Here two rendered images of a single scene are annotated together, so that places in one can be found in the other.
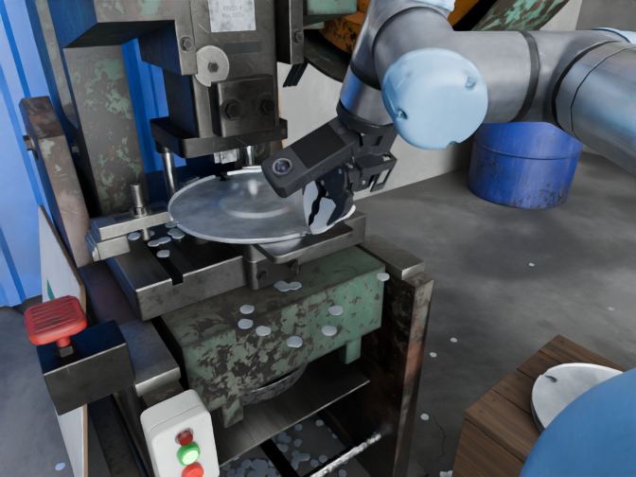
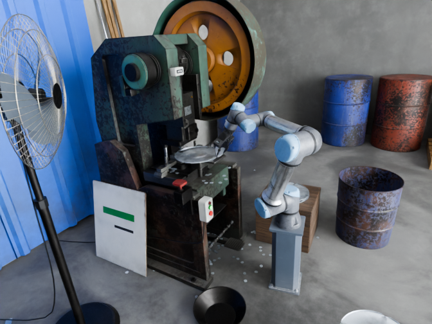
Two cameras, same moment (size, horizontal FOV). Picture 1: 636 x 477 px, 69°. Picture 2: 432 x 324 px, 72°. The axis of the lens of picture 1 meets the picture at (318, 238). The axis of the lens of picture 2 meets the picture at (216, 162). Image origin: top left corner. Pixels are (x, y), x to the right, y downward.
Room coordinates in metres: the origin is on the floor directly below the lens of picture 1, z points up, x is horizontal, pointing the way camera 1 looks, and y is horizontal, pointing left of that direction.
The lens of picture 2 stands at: (-0.99, 0.69, 1.47)
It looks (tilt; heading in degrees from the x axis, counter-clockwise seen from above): 23 degrees down; 337
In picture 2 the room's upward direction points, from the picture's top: 4 degrees counter-clockwise
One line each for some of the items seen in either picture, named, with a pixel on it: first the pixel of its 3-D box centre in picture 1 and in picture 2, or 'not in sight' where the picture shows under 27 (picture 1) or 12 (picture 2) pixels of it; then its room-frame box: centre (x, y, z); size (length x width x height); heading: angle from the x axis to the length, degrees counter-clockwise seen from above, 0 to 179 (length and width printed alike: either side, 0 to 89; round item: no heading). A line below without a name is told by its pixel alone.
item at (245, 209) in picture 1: (258, 200); (197, 153); (0.71, 0.10, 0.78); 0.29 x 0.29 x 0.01
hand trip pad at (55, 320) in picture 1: (61, 338); (180, 187); (0.44, 0.31, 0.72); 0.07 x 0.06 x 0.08; 35
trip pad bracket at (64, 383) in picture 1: (97, 394); (184, 202); (0.45, 0.29, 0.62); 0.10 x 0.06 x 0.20; 125
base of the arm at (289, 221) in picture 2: not in sight; (288, 215); (0.20, -0.24, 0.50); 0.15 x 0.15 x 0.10
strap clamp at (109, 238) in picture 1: (135, 213); (165, 164); (0.72, 0.31, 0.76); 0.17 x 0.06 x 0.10; 125
